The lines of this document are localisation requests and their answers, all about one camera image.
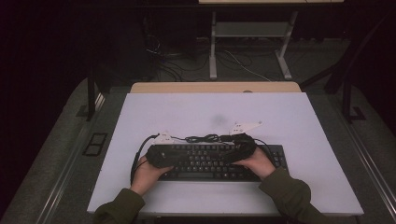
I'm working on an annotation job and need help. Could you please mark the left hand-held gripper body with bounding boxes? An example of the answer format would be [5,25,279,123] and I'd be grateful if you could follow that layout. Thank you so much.
[145,131,176,167]

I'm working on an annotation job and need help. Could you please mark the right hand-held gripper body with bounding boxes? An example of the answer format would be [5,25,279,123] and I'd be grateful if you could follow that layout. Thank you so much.
[229,121,263,158]

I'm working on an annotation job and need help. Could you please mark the black computer keyboard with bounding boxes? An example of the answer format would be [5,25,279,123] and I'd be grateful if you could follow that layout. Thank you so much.
[148,143,289,183]

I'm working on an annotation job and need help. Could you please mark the black keyboard cable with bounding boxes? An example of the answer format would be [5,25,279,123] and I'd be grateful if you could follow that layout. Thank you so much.
[170,133,237,145]

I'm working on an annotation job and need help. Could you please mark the person's right hand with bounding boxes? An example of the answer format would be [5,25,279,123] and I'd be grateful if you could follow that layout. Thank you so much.
[233,147,276,181]

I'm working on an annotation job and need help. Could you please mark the person's left hand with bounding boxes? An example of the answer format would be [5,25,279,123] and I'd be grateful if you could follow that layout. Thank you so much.
[130,157,174,197]

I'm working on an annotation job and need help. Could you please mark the white table board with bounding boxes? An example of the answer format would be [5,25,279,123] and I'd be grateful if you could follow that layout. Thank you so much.
[87,91,364,217]

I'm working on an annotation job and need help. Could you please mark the black metal stand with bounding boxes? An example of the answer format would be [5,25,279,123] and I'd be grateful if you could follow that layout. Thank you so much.
[300,12,396,124]

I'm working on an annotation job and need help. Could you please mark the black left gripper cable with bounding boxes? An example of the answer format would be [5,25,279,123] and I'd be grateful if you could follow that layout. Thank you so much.
[130,133,161,186]

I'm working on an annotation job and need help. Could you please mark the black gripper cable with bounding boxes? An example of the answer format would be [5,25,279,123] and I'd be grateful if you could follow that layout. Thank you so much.
[252,137,276,158]
[130,133,161,186]

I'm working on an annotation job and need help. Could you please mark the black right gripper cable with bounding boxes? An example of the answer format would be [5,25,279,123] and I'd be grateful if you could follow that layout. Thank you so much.
[252,137,276,158]

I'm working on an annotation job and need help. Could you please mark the black floor outlet frame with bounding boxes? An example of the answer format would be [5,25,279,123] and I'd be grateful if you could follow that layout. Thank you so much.
[82,133,108,157]

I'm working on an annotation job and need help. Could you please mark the white floor cable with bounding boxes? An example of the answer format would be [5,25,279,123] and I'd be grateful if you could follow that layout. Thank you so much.
[223,49,272,82]

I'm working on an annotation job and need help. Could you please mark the metal floor rail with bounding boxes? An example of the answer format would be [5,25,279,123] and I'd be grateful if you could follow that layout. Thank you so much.
[36,92,106,224]
[330,96,396,213]

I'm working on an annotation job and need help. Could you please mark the black floor cable bundle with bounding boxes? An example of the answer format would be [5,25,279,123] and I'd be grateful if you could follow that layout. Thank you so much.
[146,34,209,82]

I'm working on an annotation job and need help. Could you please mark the white metal desk frame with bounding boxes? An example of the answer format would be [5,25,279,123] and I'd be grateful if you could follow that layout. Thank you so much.
[199,0,345,80]

